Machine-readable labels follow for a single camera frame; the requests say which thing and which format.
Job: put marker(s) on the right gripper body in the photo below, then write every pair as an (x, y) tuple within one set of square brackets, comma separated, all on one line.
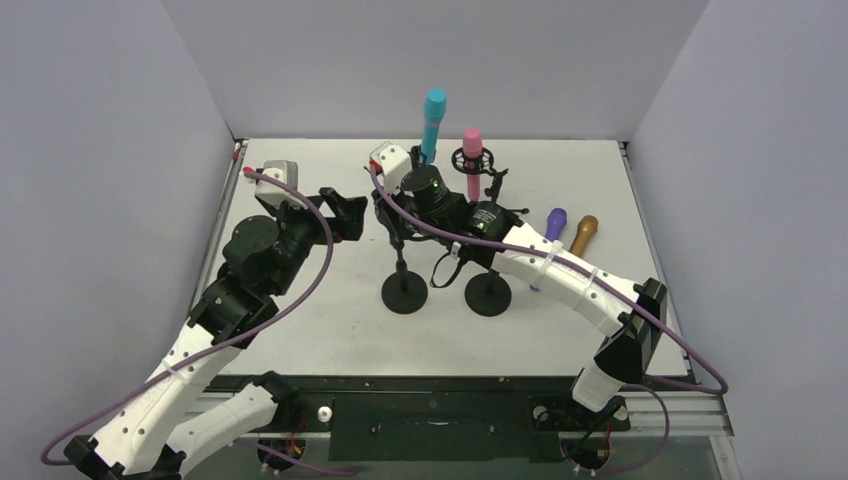
[(389, 206)]

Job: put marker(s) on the gold mic black stand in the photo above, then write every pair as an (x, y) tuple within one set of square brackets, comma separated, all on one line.
[(403, 292)]

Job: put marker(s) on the black tripod shock mount stand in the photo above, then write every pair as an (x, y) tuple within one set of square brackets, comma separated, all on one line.
[(461, 207)]

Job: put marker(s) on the purple mic black stand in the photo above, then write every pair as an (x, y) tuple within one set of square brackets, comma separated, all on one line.
[(488, 294)]

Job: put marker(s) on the pink microphone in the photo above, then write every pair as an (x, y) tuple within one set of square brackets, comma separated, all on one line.
[(472, 150)]

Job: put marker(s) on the cyan microphone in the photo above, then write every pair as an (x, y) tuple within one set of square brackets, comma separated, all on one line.
[(434, 109)]

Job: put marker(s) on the purple microphone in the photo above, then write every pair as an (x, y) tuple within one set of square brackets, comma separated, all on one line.
[(555, 225)]

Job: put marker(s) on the gold microphone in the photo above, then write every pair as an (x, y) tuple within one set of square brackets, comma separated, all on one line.
[(586, 230)]

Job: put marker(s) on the cyan mic black stand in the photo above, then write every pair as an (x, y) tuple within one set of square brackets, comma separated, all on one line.
[(418, 159)]

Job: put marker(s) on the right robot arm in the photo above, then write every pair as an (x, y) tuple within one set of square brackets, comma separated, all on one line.
[(631, 316)]

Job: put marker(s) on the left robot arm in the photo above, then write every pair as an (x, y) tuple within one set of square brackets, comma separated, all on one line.
[(149, 438)]

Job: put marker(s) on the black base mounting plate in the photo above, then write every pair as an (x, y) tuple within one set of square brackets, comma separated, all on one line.
[(437, 419)]

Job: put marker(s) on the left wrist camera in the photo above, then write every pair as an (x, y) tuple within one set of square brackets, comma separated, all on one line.
[(275, 179)]

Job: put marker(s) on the aluminium frame rail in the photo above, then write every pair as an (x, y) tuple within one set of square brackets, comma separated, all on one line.
[(691, 414)]

